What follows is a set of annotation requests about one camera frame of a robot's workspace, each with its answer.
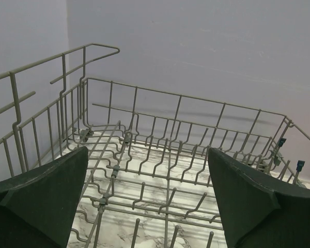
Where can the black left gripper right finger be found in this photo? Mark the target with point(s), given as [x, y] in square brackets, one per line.
[256, 209]

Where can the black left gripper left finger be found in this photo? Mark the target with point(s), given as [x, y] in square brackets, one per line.
[37, 208]

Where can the grey wire dish rack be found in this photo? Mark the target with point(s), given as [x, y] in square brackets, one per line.
[147, 182]

